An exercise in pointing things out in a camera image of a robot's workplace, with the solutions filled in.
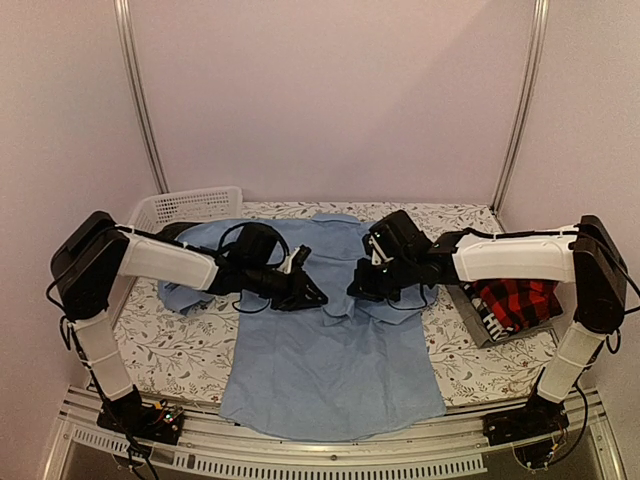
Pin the white plastic basket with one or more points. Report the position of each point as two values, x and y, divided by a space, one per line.
200 206

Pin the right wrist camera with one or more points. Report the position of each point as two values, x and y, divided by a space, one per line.
374 249

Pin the aluminium front rail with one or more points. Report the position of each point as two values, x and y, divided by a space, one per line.
451 447

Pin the left aluminium post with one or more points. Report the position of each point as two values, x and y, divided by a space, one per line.
124 23

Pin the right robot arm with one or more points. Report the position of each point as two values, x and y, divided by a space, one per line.
399 255

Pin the grey folded shirt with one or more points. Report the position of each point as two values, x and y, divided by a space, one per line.
461 295

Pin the right aluminium post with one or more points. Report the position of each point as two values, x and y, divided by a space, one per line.
531 70

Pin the red black plaid shirt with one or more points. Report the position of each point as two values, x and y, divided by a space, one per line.
519 304

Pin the dark shirt in basket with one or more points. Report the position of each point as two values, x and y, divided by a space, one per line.
172 231

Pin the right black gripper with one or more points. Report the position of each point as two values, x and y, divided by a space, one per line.
363 287

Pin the black shirt white letters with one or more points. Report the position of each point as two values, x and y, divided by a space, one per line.
483 326

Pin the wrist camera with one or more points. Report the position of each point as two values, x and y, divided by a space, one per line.
295 260
374 249

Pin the aluminium post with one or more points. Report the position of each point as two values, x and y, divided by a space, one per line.
124 23
531 70

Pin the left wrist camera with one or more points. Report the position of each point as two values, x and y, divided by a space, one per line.
295 260

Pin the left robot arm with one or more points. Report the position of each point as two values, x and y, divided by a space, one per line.
86 267

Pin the light blue long sleeve shirt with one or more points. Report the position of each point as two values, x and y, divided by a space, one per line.
344 371

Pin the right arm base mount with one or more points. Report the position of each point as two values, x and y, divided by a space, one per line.
536 431

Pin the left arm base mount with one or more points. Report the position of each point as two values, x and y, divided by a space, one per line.
157 421

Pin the floral table mat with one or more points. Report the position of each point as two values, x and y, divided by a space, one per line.
190 357

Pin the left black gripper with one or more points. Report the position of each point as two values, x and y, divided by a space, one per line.
297 291

